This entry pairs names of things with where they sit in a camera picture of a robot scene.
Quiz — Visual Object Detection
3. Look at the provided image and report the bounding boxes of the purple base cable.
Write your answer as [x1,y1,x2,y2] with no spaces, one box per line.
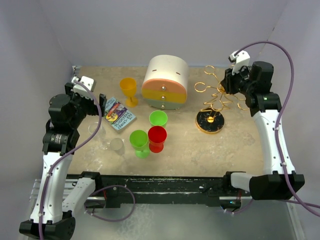
[223,197,253,216]
[83,184,136,222]

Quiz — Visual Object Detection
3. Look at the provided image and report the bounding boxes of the white round drawer cabinet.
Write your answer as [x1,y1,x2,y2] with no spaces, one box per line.
[141,54,189,110]

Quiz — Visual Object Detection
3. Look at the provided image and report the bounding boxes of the green goblet near cabinet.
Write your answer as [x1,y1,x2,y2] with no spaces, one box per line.
[149,110,168,128]

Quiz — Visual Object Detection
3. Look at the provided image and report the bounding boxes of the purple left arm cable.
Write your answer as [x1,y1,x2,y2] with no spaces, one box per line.
[37,79,105,240]

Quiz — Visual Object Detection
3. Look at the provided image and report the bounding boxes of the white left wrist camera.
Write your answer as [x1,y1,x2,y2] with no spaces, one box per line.
[71,76,96,100]

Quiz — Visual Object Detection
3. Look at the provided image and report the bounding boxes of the red plastic goblet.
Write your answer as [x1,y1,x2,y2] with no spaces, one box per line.
[147,126,167,153]

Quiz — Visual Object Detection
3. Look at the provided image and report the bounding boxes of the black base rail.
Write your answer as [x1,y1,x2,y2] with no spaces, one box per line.
[86,175,251,208]

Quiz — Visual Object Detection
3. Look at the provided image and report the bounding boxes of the clear ribbed flute glass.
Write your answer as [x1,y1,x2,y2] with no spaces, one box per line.
[110,138,125,152]

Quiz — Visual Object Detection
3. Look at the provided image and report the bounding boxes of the blue treehouse paperback book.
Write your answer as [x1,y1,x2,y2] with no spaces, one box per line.
[103,97,137,133]

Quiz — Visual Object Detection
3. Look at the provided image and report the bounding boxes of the clear round wine glass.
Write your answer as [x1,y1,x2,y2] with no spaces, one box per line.
[88,122,110,150]

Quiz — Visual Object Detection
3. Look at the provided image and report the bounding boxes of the green goblet front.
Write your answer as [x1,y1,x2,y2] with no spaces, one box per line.
[129,129,150,159]

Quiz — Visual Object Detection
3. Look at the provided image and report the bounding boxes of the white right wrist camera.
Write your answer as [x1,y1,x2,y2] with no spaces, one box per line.
[228,50,251,75]

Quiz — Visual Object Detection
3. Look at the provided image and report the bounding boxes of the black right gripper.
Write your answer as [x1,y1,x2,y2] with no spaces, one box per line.
[221,63,255,96]

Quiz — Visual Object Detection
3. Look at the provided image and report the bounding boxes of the yellow plastic goblet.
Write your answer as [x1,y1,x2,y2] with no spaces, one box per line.
[119,77,139,108]

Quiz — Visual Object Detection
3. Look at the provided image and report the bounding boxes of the gold wine glass rack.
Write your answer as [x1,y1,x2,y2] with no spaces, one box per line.
[193,65,249,134]

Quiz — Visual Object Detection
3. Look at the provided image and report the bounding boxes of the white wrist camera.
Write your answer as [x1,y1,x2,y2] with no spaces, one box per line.
[71,76,96,100]
[228,50,251,75]

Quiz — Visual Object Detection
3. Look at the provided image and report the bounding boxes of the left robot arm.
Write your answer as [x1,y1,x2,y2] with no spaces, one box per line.
[19,77,107,240]

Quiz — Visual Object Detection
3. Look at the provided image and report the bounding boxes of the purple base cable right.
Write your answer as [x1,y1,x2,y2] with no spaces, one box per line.
[223,197,253,216]

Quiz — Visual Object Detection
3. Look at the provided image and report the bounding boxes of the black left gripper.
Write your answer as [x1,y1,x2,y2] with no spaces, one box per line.
[64,83,106,128]

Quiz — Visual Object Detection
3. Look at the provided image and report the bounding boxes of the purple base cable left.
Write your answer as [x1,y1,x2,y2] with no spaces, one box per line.
[83,184,136,222]

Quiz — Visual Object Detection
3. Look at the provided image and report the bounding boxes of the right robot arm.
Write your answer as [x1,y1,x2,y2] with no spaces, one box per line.
[221,61,305,200]

